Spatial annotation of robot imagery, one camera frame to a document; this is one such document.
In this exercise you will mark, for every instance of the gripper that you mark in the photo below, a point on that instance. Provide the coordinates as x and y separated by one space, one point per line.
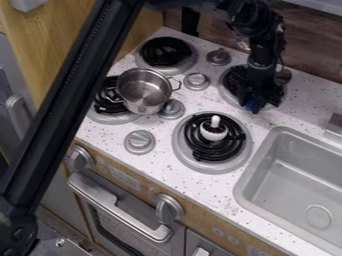
260 83

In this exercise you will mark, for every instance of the blue spoon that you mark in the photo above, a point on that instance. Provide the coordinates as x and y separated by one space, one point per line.
253 106

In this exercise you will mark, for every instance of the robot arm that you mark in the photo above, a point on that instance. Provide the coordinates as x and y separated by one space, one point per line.
262 40

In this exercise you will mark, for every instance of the white toy mushroom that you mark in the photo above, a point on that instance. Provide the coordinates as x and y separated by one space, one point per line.
214 130

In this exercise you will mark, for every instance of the toy stove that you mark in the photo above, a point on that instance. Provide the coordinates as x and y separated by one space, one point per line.
209 146

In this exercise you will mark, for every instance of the toy sink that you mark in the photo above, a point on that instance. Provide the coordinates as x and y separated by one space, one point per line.
294 186

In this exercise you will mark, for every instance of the silver pot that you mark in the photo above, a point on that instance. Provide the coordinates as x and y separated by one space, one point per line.
144 90

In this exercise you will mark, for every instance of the black metal beam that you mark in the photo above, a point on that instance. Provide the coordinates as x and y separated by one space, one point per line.
67 100

